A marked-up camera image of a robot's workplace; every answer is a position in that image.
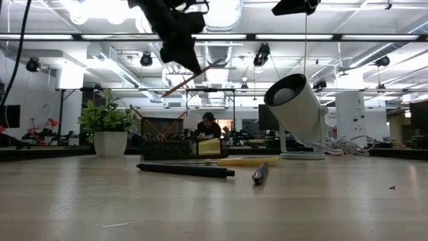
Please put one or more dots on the red desk lamp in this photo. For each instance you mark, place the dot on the red desk lamp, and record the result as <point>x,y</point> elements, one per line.
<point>53,122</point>

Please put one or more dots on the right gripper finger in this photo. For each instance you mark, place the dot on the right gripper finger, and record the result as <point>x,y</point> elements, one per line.
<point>292,7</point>

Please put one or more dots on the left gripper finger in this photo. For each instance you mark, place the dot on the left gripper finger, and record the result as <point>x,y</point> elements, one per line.
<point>187,55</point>

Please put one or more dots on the black ceiling spotlight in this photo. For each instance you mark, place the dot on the black ceiling spotlight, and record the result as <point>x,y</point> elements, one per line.
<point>382,61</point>
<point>319,84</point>
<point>262,53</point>
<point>32,64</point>
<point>146,59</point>

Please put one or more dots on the black aluminium rig frame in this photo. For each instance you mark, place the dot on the black aluminium rig frame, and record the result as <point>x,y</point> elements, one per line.
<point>408,154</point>

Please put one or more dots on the black monitor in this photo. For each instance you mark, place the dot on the black monitor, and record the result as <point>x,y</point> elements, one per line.
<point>264,122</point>
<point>419,117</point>
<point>10,117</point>

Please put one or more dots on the black mesh desk organizer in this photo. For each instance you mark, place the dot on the black mesh desk organizer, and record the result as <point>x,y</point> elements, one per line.
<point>167,149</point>

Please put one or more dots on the person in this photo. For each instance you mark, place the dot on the person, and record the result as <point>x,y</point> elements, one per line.
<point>209,129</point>

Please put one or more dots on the yellow sticky notes pad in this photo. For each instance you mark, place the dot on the yellow sticky notes pad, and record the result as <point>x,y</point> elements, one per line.
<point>210,147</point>

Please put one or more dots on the distant black rig frame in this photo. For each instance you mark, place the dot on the distant black rig frame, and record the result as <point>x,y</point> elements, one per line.
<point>230,100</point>

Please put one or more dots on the white desk lamp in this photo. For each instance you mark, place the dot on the white desk lamp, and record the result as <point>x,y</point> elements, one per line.
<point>301,114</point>

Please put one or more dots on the green plant white pot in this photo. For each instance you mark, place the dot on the green plant white pot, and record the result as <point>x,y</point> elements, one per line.
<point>110,144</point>

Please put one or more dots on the black pen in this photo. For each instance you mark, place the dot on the black pen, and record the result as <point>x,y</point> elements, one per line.
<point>261,174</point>
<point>184,170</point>

